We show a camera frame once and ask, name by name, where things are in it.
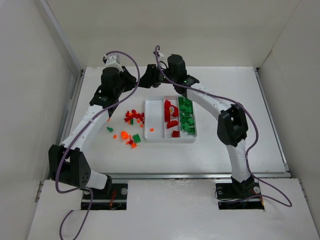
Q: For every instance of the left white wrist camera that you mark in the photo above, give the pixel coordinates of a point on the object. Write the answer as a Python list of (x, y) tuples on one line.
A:
[(112, 60)]

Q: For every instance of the orange dome lego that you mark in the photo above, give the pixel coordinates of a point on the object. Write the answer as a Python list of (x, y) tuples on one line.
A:
[(124, 135)]

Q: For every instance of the white three-compartment tray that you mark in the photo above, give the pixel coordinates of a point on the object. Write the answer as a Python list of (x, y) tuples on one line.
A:
[(154, 118)]

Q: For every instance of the red arch lego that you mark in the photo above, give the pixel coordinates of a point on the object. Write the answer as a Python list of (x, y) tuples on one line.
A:
[(172, 124)]

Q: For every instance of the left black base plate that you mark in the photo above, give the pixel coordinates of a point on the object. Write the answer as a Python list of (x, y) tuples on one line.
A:
[(112, 198)]

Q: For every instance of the red square lego in tray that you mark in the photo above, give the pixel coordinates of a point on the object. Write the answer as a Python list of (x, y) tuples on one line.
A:
[(175, 134)]

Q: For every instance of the aluminium rail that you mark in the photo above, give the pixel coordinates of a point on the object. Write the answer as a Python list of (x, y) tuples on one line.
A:
[(158, 176)]

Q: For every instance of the green lego pile in tray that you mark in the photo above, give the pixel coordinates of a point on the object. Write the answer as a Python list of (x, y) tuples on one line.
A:
[(186, 117)]

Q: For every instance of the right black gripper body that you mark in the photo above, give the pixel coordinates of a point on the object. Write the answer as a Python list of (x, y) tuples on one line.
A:
[(150, 75)]

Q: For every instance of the green square lego plate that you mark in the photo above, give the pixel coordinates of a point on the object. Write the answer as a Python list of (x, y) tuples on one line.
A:
[(136, 138)]

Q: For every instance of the red flower print lego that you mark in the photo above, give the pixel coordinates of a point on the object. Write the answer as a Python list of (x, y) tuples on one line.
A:
[(170, 111)]

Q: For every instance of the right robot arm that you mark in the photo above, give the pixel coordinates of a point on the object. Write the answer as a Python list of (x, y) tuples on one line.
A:
[(231, 119)]

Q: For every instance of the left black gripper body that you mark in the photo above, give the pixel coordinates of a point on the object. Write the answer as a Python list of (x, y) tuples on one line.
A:
[(127, 78)]

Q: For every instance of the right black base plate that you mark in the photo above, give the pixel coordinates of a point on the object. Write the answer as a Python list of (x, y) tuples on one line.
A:
[(230, 198)]

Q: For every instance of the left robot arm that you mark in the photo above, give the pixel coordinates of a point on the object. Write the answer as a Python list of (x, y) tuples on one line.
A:
[(67, 161)]

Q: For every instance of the small green lego left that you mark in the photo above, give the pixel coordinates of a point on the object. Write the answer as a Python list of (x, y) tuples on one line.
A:
[(110, 129)]

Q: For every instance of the red lego pile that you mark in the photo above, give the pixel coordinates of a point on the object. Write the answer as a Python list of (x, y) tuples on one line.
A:
[(133, 116)]

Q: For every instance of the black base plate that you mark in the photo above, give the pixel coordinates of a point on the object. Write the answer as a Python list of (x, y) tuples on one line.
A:
[(230, 198), (112, 198)]

